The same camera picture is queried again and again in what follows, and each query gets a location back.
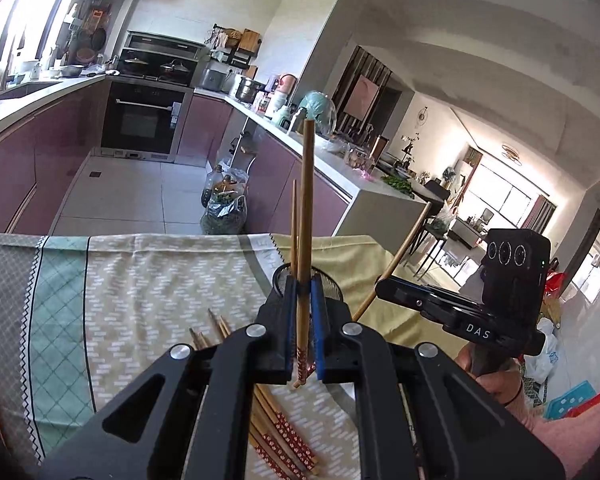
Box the grey rice cooker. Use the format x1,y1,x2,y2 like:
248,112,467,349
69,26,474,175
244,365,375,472
200,66,232,93

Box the wall rack with cutting boards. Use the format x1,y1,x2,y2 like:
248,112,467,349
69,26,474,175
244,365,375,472
211,24,264,69

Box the person's right hand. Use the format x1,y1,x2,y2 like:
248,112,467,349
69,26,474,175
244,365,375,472
455,346,527,413

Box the black mesh utensil holder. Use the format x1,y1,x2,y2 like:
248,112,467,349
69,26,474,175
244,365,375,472
272,262,352,322

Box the bags of vegetables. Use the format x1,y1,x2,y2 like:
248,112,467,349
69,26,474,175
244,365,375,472
200,160,252,236

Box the pink kettle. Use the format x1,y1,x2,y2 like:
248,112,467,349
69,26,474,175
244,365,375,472
276,73,299,107

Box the kitchen window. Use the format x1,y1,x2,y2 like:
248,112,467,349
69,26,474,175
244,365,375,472
0,0,97,68

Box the person's right forearm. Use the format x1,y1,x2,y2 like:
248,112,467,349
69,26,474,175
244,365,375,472
504,385,600,480

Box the red curtain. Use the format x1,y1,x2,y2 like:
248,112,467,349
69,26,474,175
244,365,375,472
522,195,557,234

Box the dark pot with lid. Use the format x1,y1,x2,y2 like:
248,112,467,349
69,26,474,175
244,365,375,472
158,59,189,82

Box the pink sink counter cabinet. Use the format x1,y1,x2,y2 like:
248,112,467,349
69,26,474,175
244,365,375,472
0,76,112,236

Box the blue plastic stool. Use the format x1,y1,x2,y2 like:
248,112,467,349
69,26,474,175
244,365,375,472
544,380,600,422

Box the stainless steel pot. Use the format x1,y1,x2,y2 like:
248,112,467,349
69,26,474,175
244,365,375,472
234,77,264,104

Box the green appliance under plastic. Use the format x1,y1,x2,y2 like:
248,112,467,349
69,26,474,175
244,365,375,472
299,91,337,136

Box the white plastic bag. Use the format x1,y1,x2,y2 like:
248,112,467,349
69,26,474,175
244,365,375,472
524,316,562,386

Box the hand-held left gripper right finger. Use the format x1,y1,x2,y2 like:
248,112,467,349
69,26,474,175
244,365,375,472
310,276,567,480

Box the bunch of wooden chopsticks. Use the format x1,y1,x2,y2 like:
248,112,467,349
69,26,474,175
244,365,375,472
189,308,321,480

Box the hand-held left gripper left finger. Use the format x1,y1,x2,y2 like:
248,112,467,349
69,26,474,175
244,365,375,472
40,275,299,480

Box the pink peninsula counter cabinet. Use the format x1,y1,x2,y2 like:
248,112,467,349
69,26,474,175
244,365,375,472
176,87,429,237

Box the black dining table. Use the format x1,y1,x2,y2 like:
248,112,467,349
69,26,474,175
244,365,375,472
409,179,453,281

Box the black built-in oven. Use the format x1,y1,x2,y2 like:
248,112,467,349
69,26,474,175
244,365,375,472
100,81,191,156

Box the wooden chopstick red patterned end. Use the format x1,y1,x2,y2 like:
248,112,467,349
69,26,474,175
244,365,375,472
351,207,429,322
292,119,317,390
290,180,300,282

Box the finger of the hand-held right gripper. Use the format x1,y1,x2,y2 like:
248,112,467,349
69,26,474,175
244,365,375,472
374,283,457,329
385,276,484,307

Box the black steel range hood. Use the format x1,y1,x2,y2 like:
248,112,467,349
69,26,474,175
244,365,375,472
117,31,207,86

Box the patterned green yellow tablecloth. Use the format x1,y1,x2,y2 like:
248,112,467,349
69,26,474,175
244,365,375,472
0,231,462,480

